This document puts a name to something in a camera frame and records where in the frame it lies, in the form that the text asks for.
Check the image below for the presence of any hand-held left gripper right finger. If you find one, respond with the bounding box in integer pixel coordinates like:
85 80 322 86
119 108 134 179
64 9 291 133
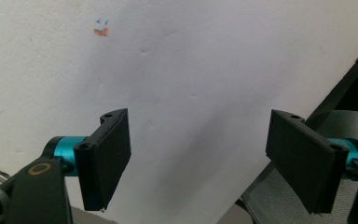
265 108 358 215

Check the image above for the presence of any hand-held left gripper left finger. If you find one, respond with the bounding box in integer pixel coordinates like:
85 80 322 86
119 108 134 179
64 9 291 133
51 107 132 212

